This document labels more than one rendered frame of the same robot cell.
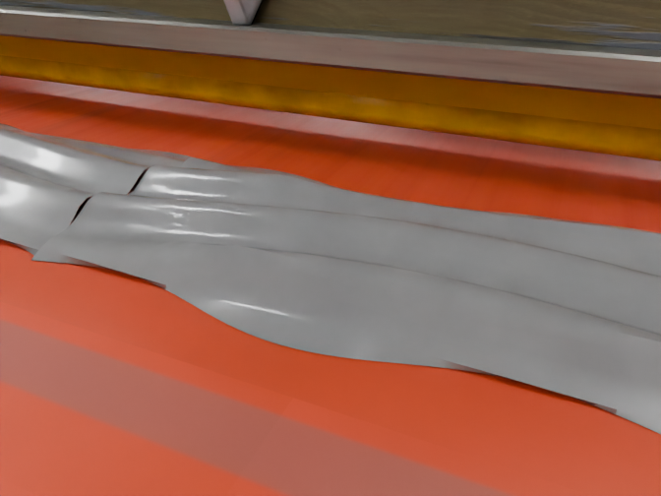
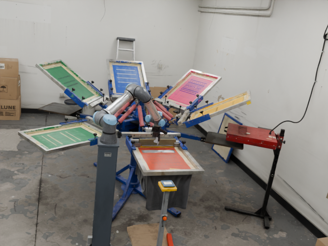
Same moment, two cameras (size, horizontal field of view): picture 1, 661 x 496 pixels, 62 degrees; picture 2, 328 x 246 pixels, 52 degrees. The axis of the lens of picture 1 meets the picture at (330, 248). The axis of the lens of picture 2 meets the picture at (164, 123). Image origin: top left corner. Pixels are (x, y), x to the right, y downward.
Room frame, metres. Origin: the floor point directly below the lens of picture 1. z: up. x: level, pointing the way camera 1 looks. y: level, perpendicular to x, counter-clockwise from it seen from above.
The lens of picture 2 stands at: (-2.28, 2.23, 2.31)
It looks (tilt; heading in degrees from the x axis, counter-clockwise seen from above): 18 degrees down; 318
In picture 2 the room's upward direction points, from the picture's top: 7 degrees clockwise
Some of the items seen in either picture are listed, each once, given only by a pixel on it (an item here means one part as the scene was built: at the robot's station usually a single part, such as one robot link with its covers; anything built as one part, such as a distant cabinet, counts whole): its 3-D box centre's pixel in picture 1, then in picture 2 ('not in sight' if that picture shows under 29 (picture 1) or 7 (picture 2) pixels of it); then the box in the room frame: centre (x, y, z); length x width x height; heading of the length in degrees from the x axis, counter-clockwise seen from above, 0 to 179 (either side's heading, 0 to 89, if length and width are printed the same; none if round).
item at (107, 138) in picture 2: not in sight; (108, 135); (0.07, 0.73, 1.25); 0.15 x 0.15 x 0.10
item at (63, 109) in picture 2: not in sight; (91, 116); (1.52, 0.10, 0.91); 1.34 x 0.40 x 0.08; 37
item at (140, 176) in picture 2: not in sight; (144, 174); (0.04, 0.30, 0.79); 0.46 x 0.09 x 0.33; 157
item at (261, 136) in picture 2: not in sight; (252, 135); (-0.15, -1.16, 1.06); 0.61 x 0.46 x 0.12; 37
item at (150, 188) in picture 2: not in sight; (168, 190); (-0.25, 0.22, 0.74); 0.45 x 0.03 x 0.43; 67
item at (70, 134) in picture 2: not in sight; (79, 126); (0.88, 0.59, 1.05); 1.08 x 0.61 x 0.23; 97
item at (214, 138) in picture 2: not in sight; (189, 135); (0.45, -0.71, 0.91); 1.34 x 0.40 x 0.08; 37
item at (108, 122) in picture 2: not in sight; (109, 123); (0.07, 0.73, 1.37); 0.13 x 0.12 x 0.14; 2
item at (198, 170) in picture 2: not in sight; (162, 155); (0.02, 0.11, 0.97); 0.79 x 0.58 x 0.04; 157
